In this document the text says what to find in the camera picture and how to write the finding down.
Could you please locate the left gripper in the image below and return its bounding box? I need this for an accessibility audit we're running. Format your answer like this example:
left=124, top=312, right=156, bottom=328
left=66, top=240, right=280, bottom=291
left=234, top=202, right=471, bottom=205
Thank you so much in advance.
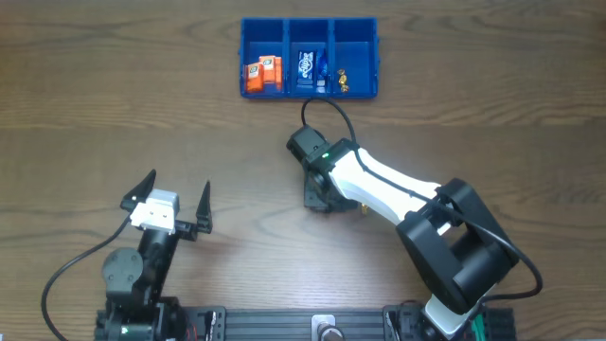
left=120, top=169, right=213, bottom=242

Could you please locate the blue candy pack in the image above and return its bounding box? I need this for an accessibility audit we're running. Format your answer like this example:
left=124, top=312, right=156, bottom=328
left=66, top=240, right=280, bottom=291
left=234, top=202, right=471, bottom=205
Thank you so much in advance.
left=315, top=48, right=330, bottom=94
left=296, top=49, right=317, bottom=89

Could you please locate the blue tray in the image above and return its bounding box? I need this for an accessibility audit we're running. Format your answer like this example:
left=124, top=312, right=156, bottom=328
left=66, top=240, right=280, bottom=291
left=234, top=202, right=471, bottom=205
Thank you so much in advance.
left=239, top=17, right=381, bottom=99

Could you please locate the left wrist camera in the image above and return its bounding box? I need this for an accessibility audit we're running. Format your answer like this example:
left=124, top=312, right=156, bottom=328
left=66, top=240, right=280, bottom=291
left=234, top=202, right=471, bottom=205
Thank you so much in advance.
left=129, top=188, right=181, bottom=234

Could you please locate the mounting rail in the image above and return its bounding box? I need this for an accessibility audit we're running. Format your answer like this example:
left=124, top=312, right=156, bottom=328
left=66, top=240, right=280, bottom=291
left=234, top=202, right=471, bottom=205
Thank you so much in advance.
left=94, top=305, right=517, bottom=341

